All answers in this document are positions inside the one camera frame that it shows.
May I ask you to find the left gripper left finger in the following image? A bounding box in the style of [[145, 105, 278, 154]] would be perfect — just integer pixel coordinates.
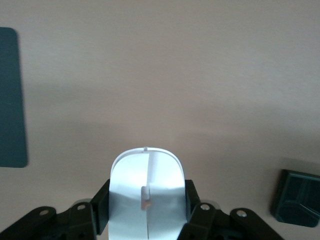
[[0, 178, 111, 240]]

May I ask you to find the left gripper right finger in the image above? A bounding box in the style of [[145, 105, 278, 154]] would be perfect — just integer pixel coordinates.
[[178, 179, 286, 240]]

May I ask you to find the white computer mouse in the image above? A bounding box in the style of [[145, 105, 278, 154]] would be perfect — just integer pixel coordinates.
[[107, 146, 189, 240]]

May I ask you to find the dark green square box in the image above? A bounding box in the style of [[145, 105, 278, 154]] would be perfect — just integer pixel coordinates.
[[270, 169, 320, 228]]

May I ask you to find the black mouse pad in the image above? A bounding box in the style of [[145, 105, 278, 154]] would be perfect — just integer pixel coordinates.
[[0, 27, 28, 169]]

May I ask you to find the brown table cover mat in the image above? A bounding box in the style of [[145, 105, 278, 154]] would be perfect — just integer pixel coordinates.
[[0, 0, 320, 240]]

